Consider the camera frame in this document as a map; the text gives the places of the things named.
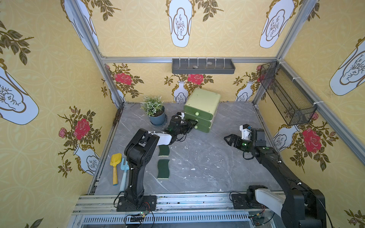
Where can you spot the green scrub sponge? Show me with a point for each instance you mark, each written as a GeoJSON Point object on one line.
{"type": "Point", "coordinates": [163, 169]}
{"type": "Point", "coordinates": [164, 150]}

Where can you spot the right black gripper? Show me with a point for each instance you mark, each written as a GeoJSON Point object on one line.
{"type": "Point", "coordinates": [237, 141]}

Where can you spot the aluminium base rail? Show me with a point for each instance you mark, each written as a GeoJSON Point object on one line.
{"type": "Point", "coordinates": [99, 210]}

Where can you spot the grey wall shelf tray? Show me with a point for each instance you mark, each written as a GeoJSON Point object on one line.
{"type": "Point", "coordinates": [203, 66]}

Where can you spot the green middle drawer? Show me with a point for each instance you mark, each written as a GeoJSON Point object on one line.
{"type": "Point", "coordinates": [201, 121]}

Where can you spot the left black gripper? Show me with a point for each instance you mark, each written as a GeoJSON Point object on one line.
{"type": "Point", "coordinates": [184, 125]}

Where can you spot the green bottom drawer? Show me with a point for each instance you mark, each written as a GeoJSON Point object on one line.
{"type": "Point", "coordinates": [202, 128]}

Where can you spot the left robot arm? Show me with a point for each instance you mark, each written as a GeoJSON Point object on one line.
{"type": "Point", "coordinates": [139, 152]}

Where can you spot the green drawer cabinet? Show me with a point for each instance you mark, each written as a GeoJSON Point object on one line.
{"type": "Point", "coordinates": [204, 100]}

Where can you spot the light blue toy rake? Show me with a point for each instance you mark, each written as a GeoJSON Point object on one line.
{"type": "Point", "coordinates": [125, 168]}

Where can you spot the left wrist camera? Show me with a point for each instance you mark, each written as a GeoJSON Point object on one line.
{"type": "Point", "coordinates": [181, 115]}

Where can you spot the potted green plant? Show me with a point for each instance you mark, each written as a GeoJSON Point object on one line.
{"type": "Point", "coordinates": [154, 109]}

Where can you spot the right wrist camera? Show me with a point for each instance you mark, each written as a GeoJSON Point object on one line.
{"type": "Point", "coordinates": [245, 132]}

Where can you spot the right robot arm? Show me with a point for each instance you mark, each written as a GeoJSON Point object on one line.
{"type": "Point", "coordinates": [302, 207]}

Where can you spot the black wire mesh basket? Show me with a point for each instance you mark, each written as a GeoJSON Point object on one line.
{"type": "Point", "coordinates": [292, 101]}

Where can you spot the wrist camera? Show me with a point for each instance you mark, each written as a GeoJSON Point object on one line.
{"type": "Point", "coordinates": [181, 115]}
{"type": "Point", "coordinates": [245, 132]}

